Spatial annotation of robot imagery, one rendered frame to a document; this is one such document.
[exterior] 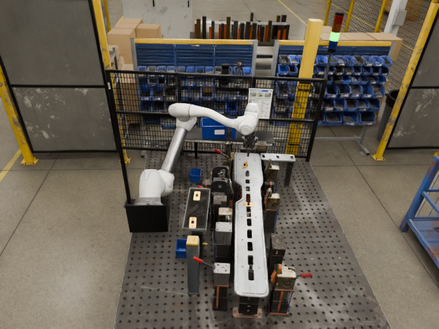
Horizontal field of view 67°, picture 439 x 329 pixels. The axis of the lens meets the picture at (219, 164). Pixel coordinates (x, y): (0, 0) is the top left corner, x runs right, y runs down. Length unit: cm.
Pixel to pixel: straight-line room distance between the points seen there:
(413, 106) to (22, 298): 474
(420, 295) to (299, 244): 139
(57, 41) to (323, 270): 337
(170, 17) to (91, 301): 690
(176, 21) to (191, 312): 741
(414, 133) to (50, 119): 469
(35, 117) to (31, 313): 230
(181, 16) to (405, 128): 570
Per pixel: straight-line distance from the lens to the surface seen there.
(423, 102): 503
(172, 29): 878
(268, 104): 306
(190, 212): 206
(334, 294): 239
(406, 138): 521
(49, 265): 356
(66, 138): 463
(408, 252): 391
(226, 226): 205
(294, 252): 252
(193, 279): 214
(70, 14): 398
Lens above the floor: 258
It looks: 35 degrees down
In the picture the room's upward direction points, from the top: 2 degrees clockwise
